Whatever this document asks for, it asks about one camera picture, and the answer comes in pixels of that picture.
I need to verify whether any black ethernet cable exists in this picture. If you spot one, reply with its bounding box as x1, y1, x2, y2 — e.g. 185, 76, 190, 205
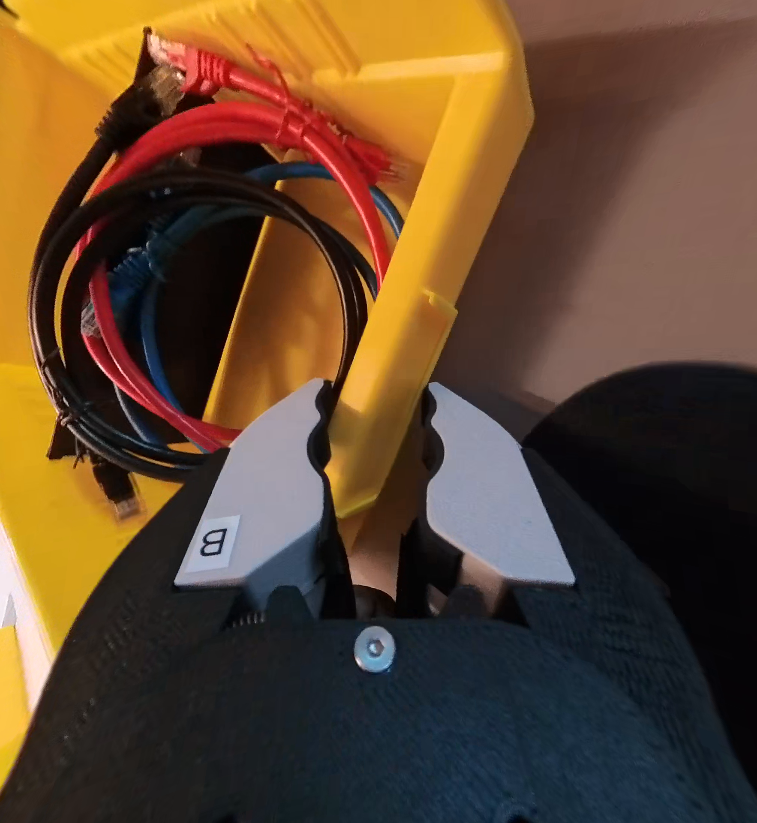
26, 61, 379, 520

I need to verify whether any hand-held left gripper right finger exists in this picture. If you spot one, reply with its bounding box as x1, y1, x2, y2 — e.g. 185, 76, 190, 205
422, 382, 577, 605

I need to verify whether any blue ethernet cable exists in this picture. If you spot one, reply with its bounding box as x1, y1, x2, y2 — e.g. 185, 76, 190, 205
81, 161, 406, 451

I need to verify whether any dark honeycomb seat cushion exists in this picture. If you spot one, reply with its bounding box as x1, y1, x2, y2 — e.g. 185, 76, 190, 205
520, 363, 757, 823

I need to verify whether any red ethernet cable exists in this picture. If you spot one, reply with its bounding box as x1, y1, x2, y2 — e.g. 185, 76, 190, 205
73, 32, 412, 454

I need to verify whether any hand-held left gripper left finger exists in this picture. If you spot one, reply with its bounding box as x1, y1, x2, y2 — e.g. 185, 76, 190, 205
173, 378, 331, 612

